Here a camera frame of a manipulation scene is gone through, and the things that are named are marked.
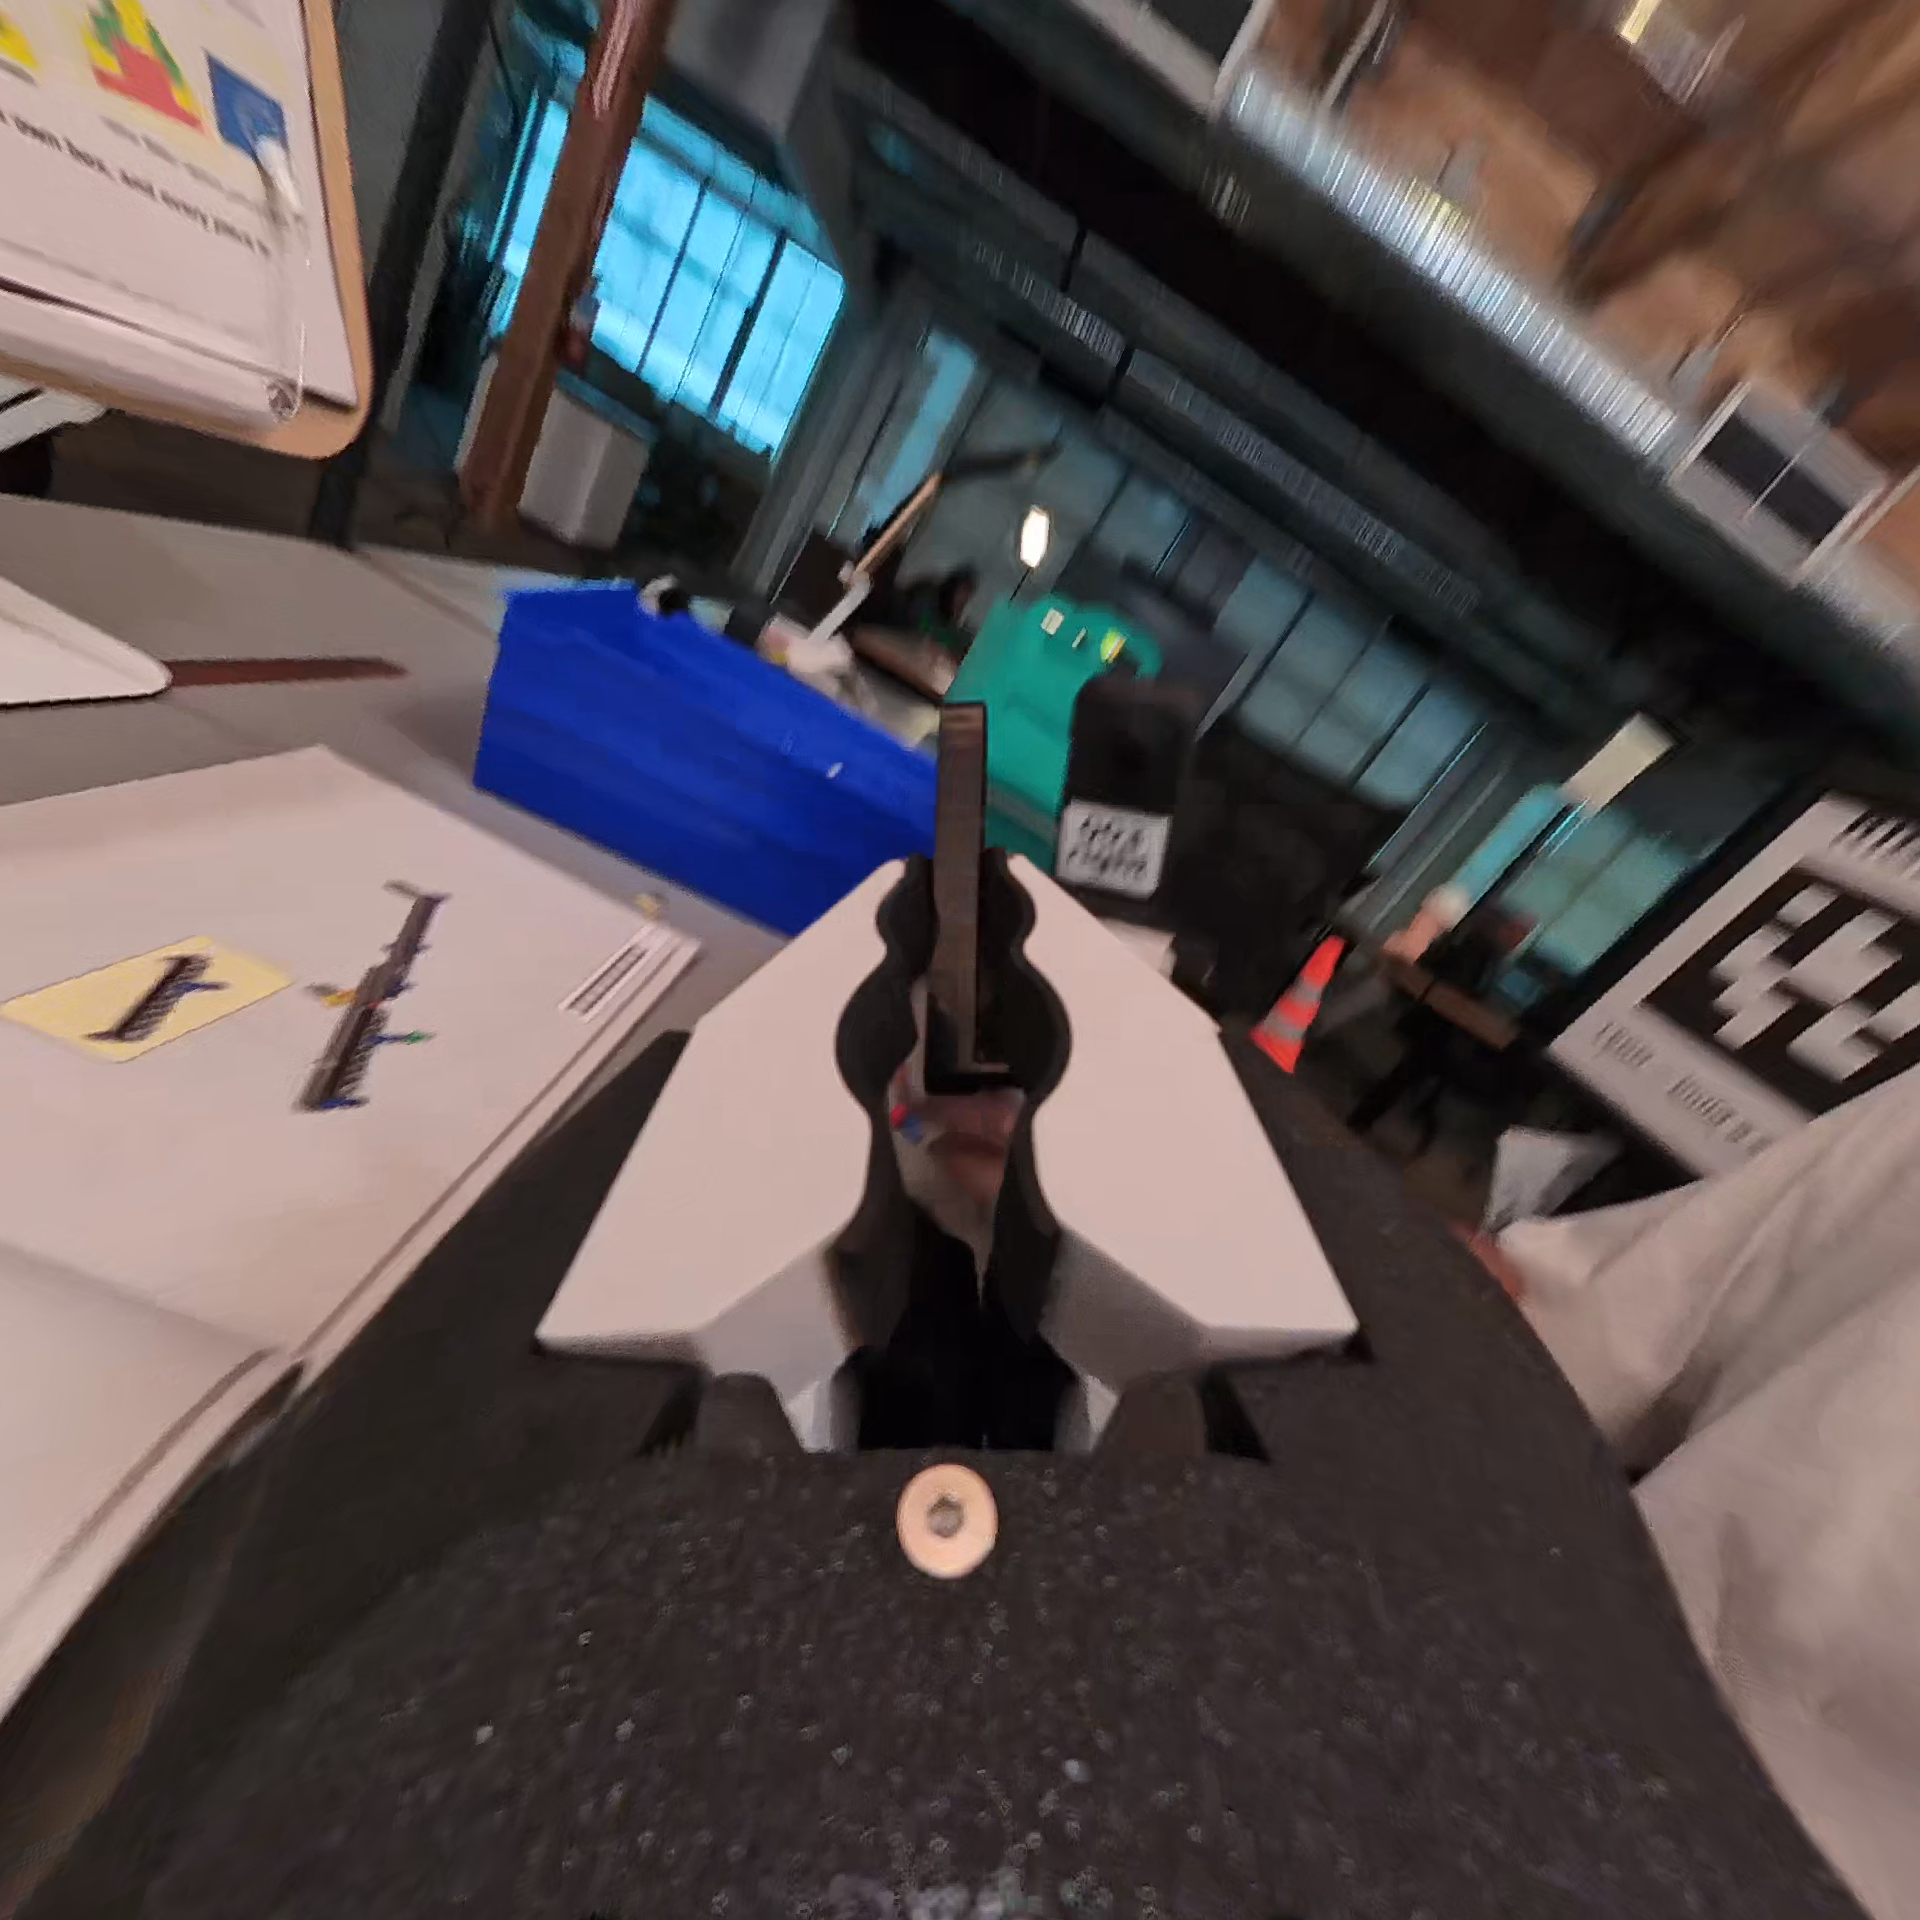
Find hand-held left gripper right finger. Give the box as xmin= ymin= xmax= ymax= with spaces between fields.
xmin=984 ymin=853 xmax=1359 ymax=1448

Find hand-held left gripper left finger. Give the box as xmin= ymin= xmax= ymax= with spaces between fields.
xmin=537 ymin=858 xmax=939 ymax=1448

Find black lego beam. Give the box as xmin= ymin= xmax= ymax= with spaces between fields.
xmin=921 ymin=703 xmax=1014 ymax=1097

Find person's right hand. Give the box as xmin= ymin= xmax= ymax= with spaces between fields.
xmin=897 ymin=1086 xmax=1038 ymax=1241

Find teal felt bag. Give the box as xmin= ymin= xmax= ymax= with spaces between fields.
xmin=942 ymin=595 xmax=1170 ymax=877

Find orange traffic cone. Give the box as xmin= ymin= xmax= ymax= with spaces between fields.
xmin=1249 ymin=934 xmax=1352 ymax=1076

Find white desk stand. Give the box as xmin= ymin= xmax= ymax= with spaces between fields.
xmin=804 ymin=466 xmax=950 ymax=668

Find mannequin head white helmet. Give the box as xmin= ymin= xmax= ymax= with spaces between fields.
xmin=1377 ymin=880 xmax=1488 ymax=973

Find blue plastic bin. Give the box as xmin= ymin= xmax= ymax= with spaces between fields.
xmin=469 ymin=575 xmax=942 ymax=938

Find open instruction booklet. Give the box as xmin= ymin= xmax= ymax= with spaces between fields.
xmin=0 ymin=745 xmax=703 ymax=1720

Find white cabinet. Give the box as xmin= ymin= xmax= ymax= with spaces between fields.
xmin=516 ymin=386 xmax=661 ymax=555

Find black white marker sign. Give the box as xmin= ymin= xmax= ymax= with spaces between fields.
xmin=1545 ymin=786 xmax=1920 ymax=1180

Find printed instruction sheet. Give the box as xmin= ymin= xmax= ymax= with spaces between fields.
xmin=0 ymin=0 xmax=316 ymax=300

